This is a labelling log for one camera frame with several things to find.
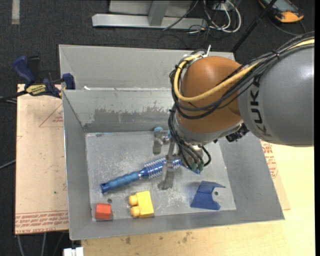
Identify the brown cardboard board, red print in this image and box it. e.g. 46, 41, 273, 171
14, 83, 291, 236

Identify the blue folded plastic piece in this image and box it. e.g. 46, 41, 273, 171
190, 180, 227, 211

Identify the blue brush with spiral head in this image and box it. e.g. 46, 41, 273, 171
99, 156, 183, 195

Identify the grey metal bin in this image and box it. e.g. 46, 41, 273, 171
58, 44, 286, 241

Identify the orange cube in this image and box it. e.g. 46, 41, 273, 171
94, 202, 113, 221

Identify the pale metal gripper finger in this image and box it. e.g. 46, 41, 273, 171
160, 154, 177, 190
152, 126, 174, 155

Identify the yellow toy brick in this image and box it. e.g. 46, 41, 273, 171
128, 190, 155, 218

